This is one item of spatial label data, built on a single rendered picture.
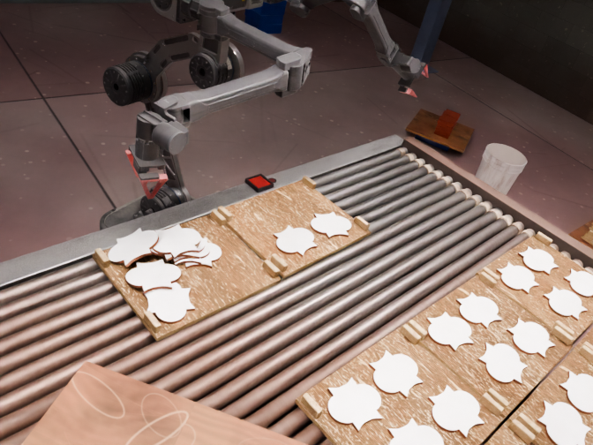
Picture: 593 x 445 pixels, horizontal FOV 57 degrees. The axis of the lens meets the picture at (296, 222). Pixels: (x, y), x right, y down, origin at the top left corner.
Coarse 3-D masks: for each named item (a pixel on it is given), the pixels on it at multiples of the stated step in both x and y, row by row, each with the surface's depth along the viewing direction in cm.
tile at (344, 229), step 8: (320, 216) 186; (328, 216) 187; (336, 216) 188; (312, 224) 181; (320, 224) 182; (328, 224) 183; (336, 224) 184; (344, 224) 185; (320, 232) 180; (328, 232) 180; (336, 232) 181; (344, 232) 182
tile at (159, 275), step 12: (144, 264) 151; (156, 264) 152; (168, 264) 153; (132, 276) 146; (144, 276) 147; (156, 276) 148; (168, 276) 148; (180, 276) 150; (144, 288) 143; (156, 288) 145; (168, 288) 145
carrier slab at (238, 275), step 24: (216, 240) 167; (240, 240) 169; (120, 264) 151; (216, 264) 159; (240, 264) 161; (120, 288) 144; (192, 288) 150; (216, 288) 151; (240, 288) 153; (264, 288) 156; (144, 312) 140; (192, 312) 143; (216, 312) 146
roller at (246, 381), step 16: (496, 224) 210; (464, 240) 198; (480, 240) 201; (448, 256) 188; (416, 272) 177; (432, 272) 181; (400, 288) 170; (368, 304) 161; (384, 304) 166; (336, 320) 153; (352, 320) 156; (304, 336) 147; (320, 336) 148; (288, 352) 141; (304, 352) 144; (256, 368) 135; (272, 368) 137; (240, 384) 131; (256, 384) 134; (208, 400) 125; (224, 400) 127
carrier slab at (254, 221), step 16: (272, 192) 193; (288, 192) 195; (304, 192) 197; (240, 208) 182; (256, 208) 184; (272, 208) 185; (288, 208) 187; (304, 208) 189; (320, 208) 191; (336, 208) 193; (240, 224) 175; (256, 224) 177; (272, 224) 179; (288, 224) 180; (304, 224) 182; (352, 224) 188; (256, 240) 171; (272, 240) 172; (320, 240) 177; (336, 240) 179; (352, 240) 181; (288, 256) 168; (304, 256) 170; (320, 256) 171; (288, 272) 162
